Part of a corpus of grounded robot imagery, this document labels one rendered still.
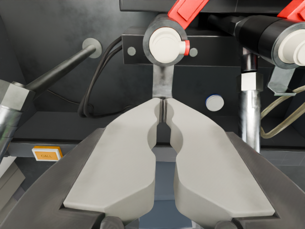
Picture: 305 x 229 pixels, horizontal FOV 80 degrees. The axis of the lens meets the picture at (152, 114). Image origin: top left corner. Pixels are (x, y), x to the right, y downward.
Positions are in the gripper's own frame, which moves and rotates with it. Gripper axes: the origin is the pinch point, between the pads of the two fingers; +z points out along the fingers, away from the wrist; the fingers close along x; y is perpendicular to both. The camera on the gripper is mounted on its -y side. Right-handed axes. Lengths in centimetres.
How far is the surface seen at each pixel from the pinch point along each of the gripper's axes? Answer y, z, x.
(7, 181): 137, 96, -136
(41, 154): 20.4, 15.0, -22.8
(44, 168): 137, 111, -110
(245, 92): 1.2, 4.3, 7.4
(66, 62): 2.1, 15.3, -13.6
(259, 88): 0.8, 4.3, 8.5
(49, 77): 2.3, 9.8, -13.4
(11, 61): 5.5, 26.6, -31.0
